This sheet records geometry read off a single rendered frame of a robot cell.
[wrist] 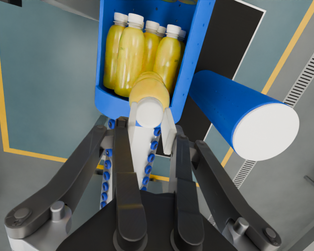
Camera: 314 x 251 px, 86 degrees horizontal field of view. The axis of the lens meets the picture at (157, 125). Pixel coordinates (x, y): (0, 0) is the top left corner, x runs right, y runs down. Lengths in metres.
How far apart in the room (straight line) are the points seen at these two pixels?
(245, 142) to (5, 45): 1.95
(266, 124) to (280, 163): 1.92
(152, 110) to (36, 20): 1.69
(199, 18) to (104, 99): 0.29
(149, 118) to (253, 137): 0.64
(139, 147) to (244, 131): 0.48
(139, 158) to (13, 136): 1.72
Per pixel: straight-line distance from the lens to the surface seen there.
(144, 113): 0.23
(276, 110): 0.81
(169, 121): 0.19
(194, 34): 0.44
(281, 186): 3.04
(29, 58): 1.93
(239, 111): 0.79
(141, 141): 0.83
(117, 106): 0.44
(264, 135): 0.84
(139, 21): 0.50
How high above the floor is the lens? 1.63
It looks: 64 degrees down
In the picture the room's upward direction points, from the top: 173 degrees clockwise
